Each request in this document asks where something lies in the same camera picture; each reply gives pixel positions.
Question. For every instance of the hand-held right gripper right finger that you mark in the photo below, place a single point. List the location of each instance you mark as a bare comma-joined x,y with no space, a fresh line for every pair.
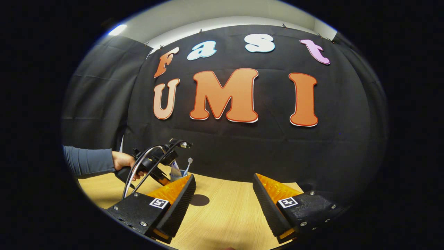
269,205

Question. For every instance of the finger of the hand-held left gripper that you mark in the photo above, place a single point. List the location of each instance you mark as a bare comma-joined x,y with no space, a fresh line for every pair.
164,179

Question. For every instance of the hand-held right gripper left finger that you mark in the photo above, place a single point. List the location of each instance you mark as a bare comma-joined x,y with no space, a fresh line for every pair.
178,208

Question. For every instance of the dark brown round coaster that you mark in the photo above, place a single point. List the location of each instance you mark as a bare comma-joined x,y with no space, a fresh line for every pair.
200,200

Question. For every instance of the white toothbrush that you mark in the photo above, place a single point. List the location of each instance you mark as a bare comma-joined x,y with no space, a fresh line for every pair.
189,163

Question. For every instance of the wooden desktop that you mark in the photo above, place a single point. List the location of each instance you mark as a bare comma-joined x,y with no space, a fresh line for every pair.
225,222

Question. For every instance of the black backdrop cloth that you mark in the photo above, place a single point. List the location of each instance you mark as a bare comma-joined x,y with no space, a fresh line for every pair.
270,149

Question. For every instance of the dark grey side cloth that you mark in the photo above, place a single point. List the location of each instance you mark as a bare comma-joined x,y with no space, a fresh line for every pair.
97,97

